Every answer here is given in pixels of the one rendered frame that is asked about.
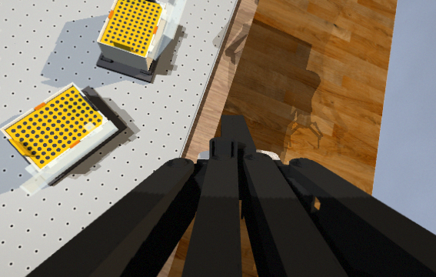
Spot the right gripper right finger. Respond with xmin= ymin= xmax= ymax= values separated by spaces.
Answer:
xmin=232 ymin=115 xmax=436 ymax=277

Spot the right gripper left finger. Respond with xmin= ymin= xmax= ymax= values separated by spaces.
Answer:
xmin=25 ymin=115 xmax=242 ymax=277

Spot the light grey perforated plate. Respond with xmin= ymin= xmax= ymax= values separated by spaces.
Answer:
xmin=0 ymin=0 xmax=238 ymax=277

